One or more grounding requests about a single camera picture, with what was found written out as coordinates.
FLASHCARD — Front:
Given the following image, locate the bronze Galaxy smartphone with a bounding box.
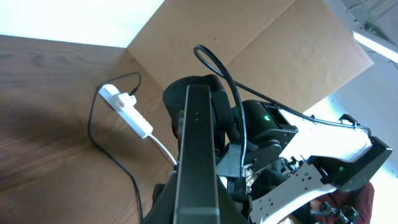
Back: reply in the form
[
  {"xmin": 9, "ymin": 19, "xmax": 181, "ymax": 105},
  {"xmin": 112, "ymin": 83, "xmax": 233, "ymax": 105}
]
[{"xmin": 174, "ymin": 85, "xmax": 220, "ymax": 224}]

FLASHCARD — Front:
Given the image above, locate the person in red shirt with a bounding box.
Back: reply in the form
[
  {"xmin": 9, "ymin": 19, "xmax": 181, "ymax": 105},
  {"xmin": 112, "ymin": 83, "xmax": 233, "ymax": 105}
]
[{"xmin": 279, "ymin": 182, "xmax": 376, "ymax": 224}]

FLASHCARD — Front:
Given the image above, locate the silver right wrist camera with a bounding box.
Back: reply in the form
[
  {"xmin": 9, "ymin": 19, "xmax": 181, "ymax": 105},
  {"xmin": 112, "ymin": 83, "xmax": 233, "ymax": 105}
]
[{"xmin": 216, "ymin": 143, "xmax": 247, "ymax": 195}]

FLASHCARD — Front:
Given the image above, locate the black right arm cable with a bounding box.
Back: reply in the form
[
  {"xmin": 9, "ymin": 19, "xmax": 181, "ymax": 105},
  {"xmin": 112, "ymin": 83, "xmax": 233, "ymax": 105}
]
[{"xmin": 193, "ymin": 44, "xmax": 373, "ymax": 178}]

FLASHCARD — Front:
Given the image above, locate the black charging cable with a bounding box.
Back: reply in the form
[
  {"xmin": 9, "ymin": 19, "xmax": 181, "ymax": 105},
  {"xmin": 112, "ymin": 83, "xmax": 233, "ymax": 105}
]
[{"xmin": 87, "ymin": 72, "xmax": 144, "ymax": 223}]

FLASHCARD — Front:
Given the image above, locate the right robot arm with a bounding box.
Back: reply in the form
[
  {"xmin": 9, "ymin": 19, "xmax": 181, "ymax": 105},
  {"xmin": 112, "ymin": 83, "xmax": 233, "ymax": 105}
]
[{"xmin": 163, "ymin": 75, "xmax": 392, "ymax": 223}]

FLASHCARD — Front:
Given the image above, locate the white power strip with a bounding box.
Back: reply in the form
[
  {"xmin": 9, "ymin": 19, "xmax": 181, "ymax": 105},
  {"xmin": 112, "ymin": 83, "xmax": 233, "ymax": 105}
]
[{"xmin": 98, "ymin": 84, "xmax": 153, "ymax": 139}]

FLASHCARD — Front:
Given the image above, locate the brown cardboard sheet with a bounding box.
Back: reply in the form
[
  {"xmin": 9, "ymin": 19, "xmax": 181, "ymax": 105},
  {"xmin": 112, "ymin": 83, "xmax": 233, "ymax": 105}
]
[{"xmin": 128, "ymin": 0, "xmax": 373, "ymax": 112}]

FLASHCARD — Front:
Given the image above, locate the white power strip cord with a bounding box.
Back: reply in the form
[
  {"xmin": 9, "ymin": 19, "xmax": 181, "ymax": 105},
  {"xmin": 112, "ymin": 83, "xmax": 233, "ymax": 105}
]
[{"xmin": 148, "ymin": 134, "xmax": 178, "ymax": 166}]

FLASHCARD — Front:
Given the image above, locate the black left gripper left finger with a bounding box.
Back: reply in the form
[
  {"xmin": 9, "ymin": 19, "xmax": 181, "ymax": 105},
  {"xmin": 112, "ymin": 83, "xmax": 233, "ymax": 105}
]
[{"xmin": 141, "ymin": 172, "xmax": 177, "ymax": 224}]

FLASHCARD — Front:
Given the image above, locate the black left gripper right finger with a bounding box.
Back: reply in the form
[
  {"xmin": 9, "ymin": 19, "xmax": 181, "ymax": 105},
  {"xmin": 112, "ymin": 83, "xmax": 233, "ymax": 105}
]
[{"xmin": 217, "ymin": 177, "xmax": 249, "ymax": 224}]

